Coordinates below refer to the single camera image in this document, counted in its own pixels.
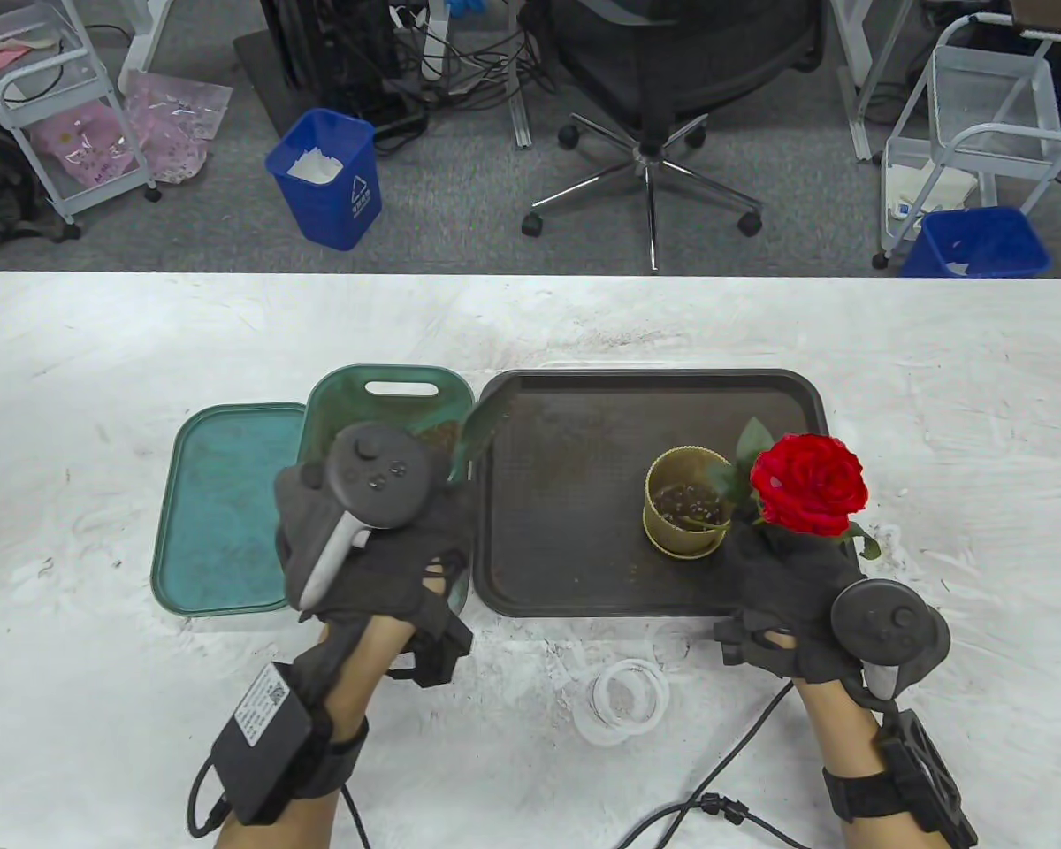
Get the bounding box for person's left hand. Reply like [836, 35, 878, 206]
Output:
[272, 460, 477, 624]

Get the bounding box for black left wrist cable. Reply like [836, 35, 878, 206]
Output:
[186, 761, 372, 849]

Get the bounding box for black left wrist strap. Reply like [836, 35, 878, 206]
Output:
[265, 707, 370, 801]

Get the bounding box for blue bin with white symbol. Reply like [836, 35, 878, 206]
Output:
[264, 108, 383, 252]

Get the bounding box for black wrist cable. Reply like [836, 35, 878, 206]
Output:
[614, 677, 841, 849]
[186, 761, 372, 849]

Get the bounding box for plain blue waste bin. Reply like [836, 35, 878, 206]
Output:
[900, 206, 1052, 279]

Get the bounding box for green garden trowel scoop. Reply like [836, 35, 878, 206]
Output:
[451, 402, 500, 483]

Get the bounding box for white rolling cart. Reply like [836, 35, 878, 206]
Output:
[873, 13, 1061, 271]
[0, 0, 162, 241]

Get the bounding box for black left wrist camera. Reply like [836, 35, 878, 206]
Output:
[398, 606, 474, 686]

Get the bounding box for grey and white left controller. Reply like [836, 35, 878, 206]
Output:
[299, 423, 452, 611]

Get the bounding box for white box in cart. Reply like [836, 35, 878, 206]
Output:
[884, 159, 981, 222]

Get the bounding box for tangle of black cables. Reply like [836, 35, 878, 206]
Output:
[318, 0, 558, 151]

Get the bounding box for clear round plastic piece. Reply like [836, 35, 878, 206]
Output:
[650, 619, 699, 669]

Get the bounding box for person's left forearm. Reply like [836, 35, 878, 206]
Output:
[217, 615, 416, 849]

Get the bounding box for black wrist strap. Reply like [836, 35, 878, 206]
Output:
[824, 768, 894, 819]
[265, 707, 370, 801]

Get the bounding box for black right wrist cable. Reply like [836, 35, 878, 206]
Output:
[614, 677, 841, 849]

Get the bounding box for pink plastic bag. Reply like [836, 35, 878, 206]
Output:
[31, 100, 138, 187]
[122, 71, 233, 185]

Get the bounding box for green plastic storage bin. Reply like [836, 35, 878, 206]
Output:
[301, 365, 478, 611]

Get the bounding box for person's right forearm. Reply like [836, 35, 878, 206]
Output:
[796, 677, 903, 849]

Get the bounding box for dark grey right controller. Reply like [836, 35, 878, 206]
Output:
[829, 577, 951, 704]

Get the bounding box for white desk leg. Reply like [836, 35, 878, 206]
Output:
[119, 0, 195, 94]
[831, 0, 907, 163]

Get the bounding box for black right wrist strap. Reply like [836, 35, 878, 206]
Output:
[824, 768, 894, 819]

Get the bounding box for red artificial rose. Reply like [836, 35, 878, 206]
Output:
[672, 417, 883, 561]

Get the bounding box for black labelled wrist box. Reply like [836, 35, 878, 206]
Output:
[210, 662, 315, 825]

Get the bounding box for black computer tower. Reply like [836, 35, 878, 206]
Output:
[261, 0, 403, 116]

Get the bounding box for yellow ribbed flower pot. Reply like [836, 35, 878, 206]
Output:
[644, 447, 737, 558]

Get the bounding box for person's right hand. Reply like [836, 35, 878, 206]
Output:
[712, 522, 872, 682]

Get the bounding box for white power strip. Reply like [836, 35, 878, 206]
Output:
[389, 0, 452, 82]

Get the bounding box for aluminium rail piece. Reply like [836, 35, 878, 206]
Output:
[507, 84, 538, 149]

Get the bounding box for dark brown plastic tray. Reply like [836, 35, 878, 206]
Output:
[473, 368, 830, 618]

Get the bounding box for black lattice wrist mount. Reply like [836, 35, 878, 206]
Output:
[875, 707, 980, 849]

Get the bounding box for black office chair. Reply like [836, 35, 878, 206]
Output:
[520, 0, 828, 273]

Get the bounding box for black floor mat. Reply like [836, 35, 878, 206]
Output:
[233, 31, 319, 138]

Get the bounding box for teal plastic bin lid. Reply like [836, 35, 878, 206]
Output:
[150, 402, 308, 617]

